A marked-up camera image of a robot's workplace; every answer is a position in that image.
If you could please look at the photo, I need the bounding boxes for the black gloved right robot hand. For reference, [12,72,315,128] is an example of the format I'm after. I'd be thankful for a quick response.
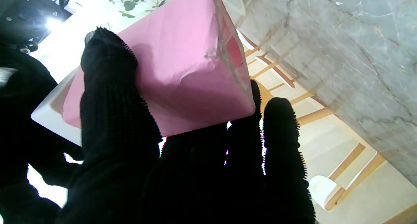
[0,45,83,224]

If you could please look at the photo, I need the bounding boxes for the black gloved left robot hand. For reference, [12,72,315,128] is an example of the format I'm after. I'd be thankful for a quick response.
[55,26,316,224]

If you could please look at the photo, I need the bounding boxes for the pink square jar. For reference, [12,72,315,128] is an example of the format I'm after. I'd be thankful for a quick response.
[62,0,256,136]

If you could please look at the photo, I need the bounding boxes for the wooden chair with slatted back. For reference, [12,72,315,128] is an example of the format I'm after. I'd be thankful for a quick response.
[244,35,297,91]

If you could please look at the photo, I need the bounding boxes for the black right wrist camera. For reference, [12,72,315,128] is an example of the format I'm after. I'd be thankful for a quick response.
[0,0,73,52]

